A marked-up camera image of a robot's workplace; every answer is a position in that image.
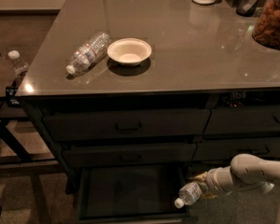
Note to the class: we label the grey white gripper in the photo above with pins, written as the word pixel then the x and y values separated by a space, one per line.
pixel 212 180

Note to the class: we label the blue label plastic bottle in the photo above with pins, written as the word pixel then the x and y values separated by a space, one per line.
pixel 190 194

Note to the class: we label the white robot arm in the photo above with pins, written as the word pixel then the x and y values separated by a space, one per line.
pixel 246 172

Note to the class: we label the bottom right drawer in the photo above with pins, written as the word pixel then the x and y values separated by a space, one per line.
pixel 199 167

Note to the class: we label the middle right drawer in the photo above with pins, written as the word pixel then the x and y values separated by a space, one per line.
pixel 222 150

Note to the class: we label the middle left drawer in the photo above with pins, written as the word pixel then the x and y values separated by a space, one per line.
pixel 81 157

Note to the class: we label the top left drawer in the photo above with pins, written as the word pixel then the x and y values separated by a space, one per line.
pixel 124 124

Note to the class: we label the open bottom left drawer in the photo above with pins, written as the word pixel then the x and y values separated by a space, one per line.
pixel 141 194

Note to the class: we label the top right drawer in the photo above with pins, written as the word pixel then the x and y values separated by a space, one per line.
pixel 244 119

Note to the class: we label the red label plastic bottle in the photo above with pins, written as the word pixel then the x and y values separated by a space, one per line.
pixel 88 53

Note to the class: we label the small clear bottle white cap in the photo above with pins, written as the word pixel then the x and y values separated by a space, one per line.
pixel 19 64

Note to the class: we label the white paper bowl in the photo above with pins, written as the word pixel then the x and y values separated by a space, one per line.
pixel 129 51

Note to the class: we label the clear jar of snacks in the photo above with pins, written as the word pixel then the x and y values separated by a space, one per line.
pixel 267 29

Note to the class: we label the small black clamp device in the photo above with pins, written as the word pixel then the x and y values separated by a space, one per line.
pixel 10 96

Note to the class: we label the dark side table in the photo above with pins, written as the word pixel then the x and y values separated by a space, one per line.
pixel 9 113

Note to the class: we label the dark cabinet frame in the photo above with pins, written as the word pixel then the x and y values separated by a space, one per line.
pixel 38 107

